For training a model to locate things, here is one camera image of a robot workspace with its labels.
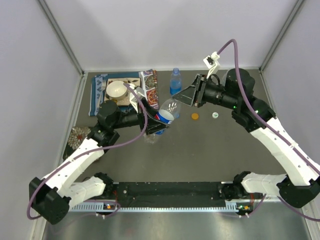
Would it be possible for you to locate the dark floral coaster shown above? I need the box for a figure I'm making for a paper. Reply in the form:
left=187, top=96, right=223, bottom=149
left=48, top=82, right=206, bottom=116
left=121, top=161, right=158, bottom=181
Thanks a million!
left=62, top=126, right=92, bottom=161

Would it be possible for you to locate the square floral plate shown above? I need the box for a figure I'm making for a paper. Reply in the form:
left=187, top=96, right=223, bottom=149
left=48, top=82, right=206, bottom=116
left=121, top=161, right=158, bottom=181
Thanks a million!
left=104, top=77, right=141, bottom=107

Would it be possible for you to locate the blue patterned placemat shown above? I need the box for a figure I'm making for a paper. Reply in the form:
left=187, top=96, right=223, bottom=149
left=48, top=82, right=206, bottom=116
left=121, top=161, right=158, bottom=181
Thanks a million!
left=88, top=69, right=159, bottom=117

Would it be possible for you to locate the silver fork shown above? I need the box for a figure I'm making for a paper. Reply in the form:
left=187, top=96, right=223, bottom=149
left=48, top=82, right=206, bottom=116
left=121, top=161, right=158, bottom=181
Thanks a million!
left=96, top=80, right=107, bottom=108

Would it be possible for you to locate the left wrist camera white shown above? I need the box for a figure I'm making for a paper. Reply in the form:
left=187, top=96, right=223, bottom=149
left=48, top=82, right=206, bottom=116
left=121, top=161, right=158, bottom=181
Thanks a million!
left=128, top=83, right=145, bottom=113

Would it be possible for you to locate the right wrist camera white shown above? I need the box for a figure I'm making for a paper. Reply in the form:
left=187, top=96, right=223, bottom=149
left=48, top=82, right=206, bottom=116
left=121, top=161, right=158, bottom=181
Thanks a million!
left=203, top=51, right=221, bottom=79

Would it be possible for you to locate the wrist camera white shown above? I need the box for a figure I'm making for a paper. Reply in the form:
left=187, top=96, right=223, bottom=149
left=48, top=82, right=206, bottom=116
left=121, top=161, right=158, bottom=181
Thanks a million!
left=203, top=51, right=221, bottom=79
left=128, top=83, right=145, bottom=113

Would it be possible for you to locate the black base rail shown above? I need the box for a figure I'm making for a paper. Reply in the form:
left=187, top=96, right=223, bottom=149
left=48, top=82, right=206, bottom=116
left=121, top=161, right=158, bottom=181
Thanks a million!
left=109, top=182, right=239, bottom=208

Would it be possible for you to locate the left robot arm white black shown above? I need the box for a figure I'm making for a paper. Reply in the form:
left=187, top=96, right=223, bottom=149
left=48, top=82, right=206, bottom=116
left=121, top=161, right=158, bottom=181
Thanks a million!
left=26, top=98, right=174, bottom=225

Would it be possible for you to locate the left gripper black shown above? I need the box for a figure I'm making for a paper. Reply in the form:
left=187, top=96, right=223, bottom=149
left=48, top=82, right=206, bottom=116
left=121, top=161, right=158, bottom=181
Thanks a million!
left=112, top=97, right=170, bottom=135

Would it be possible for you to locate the clear water bottle blue cap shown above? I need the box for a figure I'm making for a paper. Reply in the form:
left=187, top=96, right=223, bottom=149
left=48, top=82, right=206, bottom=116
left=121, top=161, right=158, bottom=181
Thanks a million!
left=143, top=98, right=182, bottom=145

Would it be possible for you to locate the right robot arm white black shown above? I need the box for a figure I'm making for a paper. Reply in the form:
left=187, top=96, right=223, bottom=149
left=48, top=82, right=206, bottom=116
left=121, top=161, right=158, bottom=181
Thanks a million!
left=173, top=68, right=320, bottom=208

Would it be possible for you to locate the white green bottle cap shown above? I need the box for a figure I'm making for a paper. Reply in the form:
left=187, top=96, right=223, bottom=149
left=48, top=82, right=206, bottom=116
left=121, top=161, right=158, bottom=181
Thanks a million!
left=212, top=112, right=219, bottom=119

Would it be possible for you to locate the blue liquid bottle blue cap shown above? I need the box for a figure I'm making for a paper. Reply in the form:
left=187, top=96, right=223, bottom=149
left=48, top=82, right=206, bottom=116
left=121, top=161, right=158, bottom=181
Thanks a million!
left=169, top=67, right=182, bottom=95

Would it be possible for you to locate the orange bottle cap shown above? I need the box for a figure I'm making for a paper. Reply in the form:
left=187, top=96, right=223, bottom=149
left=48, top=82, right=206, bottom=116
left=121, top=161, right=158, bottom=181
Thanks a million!
left=191, top=113, right=199, bottom=120

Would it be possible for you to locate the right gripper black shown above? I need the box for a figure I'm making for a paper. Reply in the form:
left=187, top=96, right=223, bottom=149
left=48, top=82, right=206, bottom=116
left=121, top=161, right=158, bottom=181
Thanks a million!
left=171, top=74, right=239, bottom=110

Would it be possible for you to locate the white ceramic bowl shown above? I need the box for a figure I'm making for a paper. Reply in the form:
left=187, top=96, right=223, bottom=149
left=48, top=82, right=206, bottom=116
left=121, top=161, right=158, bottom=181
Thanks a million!
left=106, top=81, right=127, bottom=100

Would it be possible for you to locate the clear bottle green label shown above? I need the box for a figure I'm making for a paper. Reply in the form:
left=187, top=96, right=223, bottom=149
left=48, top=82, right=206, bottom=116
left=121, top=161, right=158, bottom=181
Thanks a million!
left=220, top=71, right=228, bottom=86

